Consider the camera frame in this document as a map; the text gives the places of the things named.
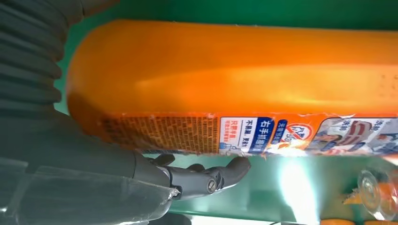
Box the white table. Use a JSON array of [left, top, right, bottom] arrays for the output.
[[186, 215, 281, 225]]

